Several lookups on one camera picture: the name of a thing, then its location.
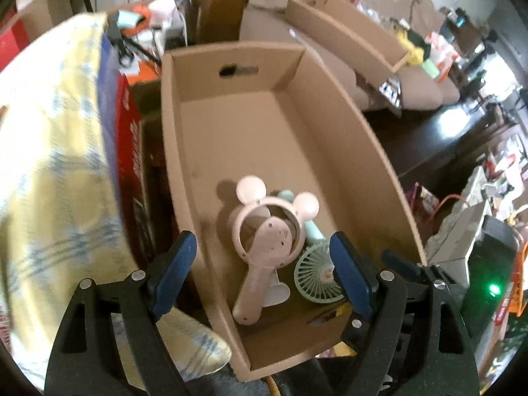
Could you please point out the yellow plastic bag on sofa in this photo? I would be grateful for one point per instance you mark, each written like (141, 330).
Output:
(417, 48)

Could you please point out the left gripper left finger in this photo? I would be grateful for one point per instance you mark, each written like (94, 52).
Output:
(144, 297)

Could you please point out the yellow checkered tablecloth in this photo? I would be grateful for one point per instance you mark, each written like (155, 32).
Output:
(64, 244)

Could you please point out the red gift box lower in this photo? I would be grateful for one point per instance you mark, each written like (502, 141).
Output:
(13, 40)

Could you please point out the brown sofa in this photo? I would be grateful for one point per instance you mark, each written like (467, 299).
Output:
(265, 20)

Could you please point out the mint green handheld fan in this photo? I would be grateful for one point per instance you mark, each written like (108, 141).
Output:
(313, 272)

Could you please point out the large open cardboard box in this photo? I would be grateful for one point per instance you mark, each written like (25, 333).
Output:
(273, 110)

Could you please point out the pink mouse-ear handheld fan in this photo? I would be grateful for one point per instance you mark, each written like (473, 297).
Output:
(268, 233)

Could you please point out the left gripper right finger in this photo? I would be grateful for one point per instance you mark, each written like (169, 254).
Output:
(378, 301)

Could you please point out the brown cardboard box by wall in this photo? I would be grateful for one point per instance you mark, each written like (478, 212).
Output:
(39, 16)

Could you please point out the shallow cardboard tray on sofa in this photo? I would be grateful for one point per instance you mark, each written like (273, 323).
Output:
(337, 25)

